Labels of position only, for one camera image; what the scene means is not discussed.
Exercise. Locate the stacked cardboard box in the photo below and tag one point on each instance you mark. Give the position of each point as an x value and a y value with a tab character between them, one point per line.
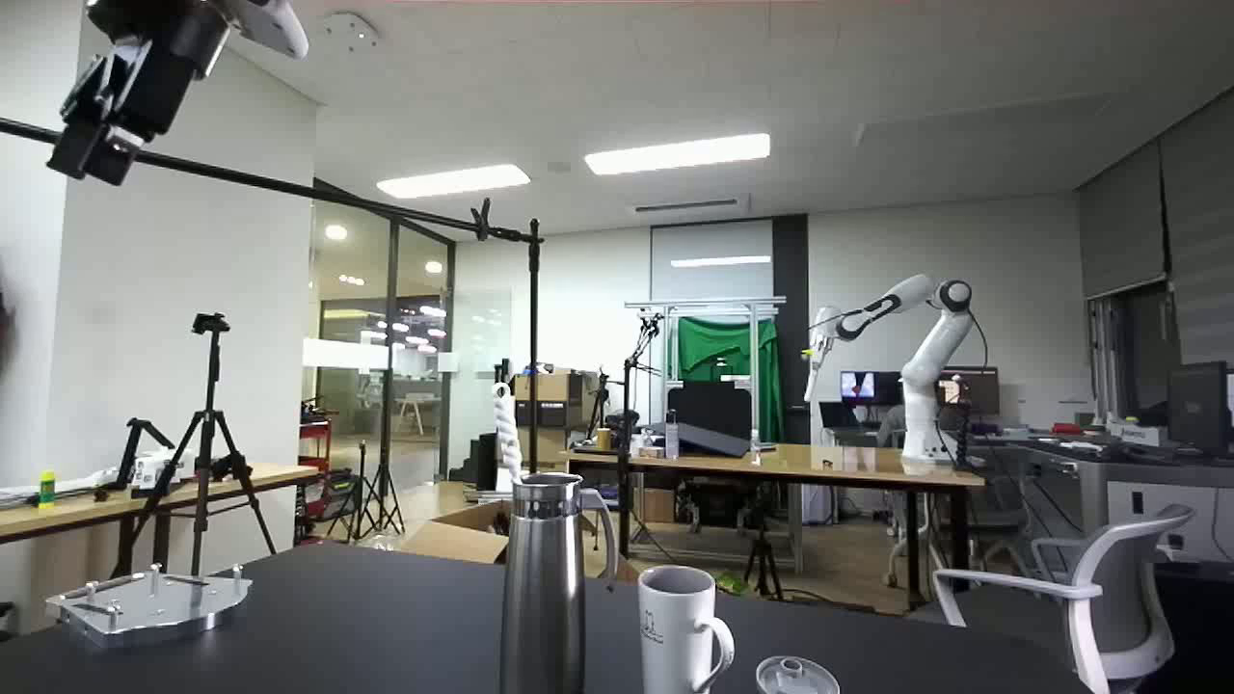
545	387

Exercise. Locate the black tripod with camera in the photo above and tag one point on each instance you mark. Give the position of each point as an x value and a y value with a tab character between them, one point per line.
211	387

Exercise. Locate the wooden table with black legs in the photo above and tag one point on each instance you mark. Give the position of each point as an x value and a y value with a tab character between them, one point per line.
774	465

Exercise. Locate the round ceiling smoke detector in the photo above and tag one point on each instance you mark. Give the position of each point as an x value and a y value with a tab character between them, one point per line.
349	28

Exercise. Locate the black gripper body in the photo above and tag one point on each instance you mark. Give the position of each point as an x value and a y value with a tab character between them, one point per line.
143	64

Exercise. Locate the clear acrylic plate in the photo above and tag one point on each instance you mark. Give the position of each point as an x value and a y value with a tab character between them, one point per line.
149	605

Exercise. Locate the black upright stand pole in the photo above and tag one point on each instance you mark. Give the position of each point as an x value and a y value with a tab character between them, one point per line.
533	332

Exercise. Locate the silver metal flask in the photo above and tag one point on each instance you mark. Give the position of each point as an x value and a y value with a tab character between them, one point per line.
540	593

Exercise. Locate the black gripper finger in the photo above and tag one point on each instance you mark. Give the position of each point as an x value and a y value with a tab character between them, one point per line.
124	139
74	155

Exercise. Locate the open cardboard box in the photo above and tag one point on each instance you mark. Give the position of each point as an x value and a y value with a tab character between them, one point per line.
464	534

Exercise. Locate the black stand with lamp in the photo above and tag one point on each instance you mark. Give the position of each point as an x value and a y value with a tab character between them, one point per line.
625	427

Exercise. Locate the white metal frame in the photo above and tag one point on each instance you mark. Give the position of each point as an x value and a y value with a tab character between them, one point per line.
707	305

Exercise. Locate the black boom pole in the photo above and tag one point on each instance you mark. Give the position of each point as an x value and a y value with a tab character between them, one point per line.
257	183

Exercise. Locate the rectangular ceiling light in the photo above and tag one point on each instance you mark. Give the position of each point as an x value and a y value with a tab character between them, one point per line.
452	178
675	152

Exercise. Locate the long wooden bench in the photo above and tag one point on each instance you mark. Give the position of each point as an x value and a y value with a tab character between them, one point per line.
80	512

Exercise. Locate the small black tripod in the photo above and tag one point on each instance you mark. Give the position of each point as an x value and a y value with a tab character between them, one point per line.
134	438

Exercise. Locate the green cloth backdrop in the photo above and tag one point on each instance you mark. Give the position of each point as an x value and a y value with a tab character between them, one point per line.
727	360

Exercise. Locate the black tripod under table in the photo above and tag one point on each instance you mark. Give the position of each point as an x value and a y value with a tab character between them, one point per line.
760	556

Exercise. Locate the clear glass lid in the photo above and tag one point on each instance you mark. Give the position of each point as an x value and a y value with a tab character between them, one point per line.
795	677

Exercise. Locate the dark computer monitor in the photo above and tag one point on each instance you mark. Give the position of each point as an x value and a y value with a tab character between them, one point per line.
972	387

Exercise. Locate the black monitor on table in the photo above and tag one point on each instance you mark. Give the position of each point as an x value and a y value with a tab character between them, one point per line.
707	412

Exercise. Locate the lit computer monitor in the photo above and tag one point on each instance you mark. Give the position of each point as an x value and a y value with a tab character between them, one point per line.
868	387

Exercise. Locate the small green bottle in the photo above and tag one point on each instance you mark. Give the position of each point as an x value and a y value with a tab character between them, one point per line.
44	488

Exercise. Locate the black monitor on counter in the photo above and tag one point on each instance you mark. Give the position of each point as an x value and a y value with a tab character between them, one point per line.
1200	405

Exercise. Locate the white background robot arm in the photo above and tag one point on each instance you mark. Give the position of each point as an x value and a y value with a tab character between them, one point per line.
919	372

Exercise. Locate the white office chair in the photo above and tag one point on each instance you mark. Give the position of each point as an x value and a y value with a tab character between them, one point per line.
1120	605

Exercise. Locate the white ceramic mug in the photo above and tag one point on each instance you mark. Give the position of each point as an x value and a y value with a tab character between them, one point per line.
675	638

